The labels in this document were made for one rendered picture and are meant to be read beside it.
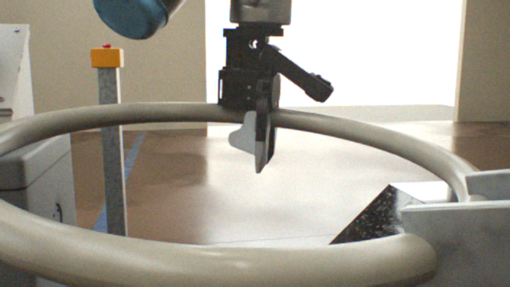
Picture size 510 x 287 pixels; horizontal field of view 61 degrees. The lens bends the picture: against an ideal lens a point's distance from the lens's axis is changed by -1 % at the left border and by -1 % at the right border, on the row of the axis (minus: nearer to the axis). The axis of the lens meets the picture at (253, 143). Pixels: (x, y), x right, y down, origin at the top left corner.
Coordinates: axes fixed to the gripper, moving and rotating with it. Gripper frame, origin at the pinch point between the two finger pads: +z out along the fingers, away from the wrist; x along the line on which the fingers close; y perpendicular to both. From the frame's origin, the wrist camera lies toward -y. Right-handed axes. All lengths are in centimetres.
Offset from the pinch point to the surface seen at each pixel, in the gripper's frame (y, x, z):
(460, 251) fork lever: -19.0, 40.6, -7.7
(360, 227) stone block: -15.0, -2.1, 9.7
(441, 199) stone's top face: -25.7, -0.2, 3.0
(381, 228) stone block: -17.9, 1.1, 8.1
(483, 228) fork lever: -19.8, 41.0, -9.4
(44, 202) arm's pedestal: 49, -9, 17
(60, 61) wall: 417, -502, 26
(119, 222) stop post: 87, -101, 65
